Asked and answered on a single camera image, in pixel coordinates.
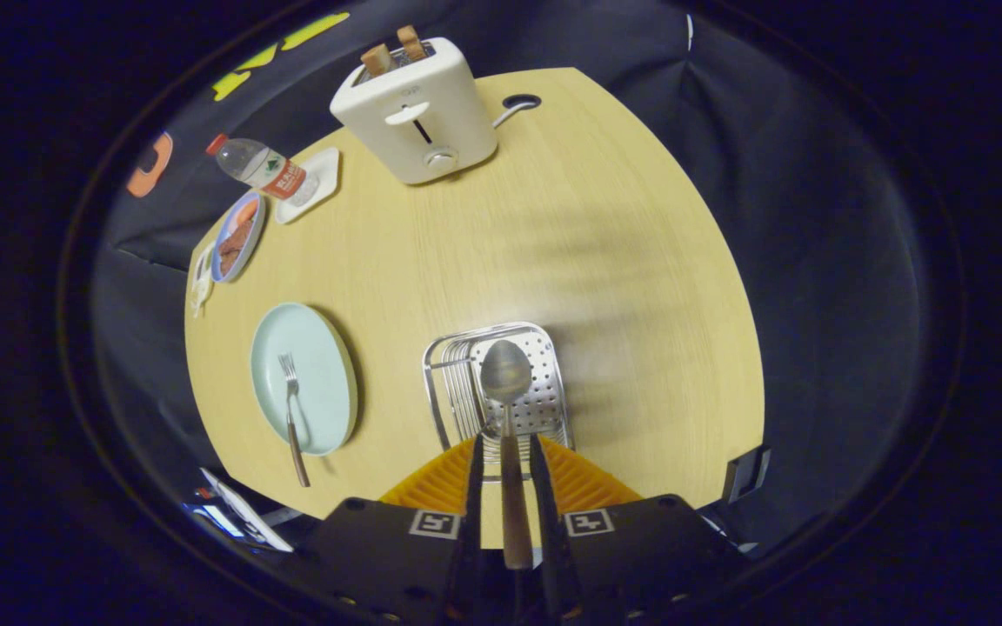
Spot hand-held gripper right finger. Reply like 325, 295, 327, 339
529, 433, 732, 626

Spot white toaster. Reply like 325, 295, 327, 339
330, 37, 499, 185

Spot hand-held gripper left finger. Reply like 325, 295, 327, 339
301, 433, 486, 626

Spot clear red-capped water bottle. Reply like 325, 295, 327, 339
206, 133, 321, 208

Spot black backdrop cloth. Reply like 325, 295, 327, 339
88, 0, 932, 562

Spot white square tray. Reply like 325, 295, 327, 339
275, 147, 342, 225

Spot metal spoon with wooden handle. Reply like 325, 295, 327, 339
479, 339, 535, 571

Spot white compartment sauce dish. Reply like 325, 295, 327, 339
190, 243, 217, 318

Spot blue glowing screen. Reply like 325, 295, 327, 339
186, 503, 245, 538

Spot white booklet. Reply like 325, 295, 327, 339
199, 468, 295, 554

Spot brown food slices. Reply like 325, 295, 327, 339
219, 202, 258, 275

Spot metal wire drainer basket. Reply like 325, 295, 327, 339
422, 321, 575, 483

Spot metal fork with wooden handle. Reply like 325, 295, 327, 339
278, 352, 312, 489

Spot mint green plate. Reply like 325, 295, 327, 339
250, 302, 359, 457

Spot black rectangular frame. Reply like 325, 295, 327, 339
721, 446, 772, 506

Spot blue patterned plate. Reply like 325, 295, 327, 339
210, 191, 266, 283

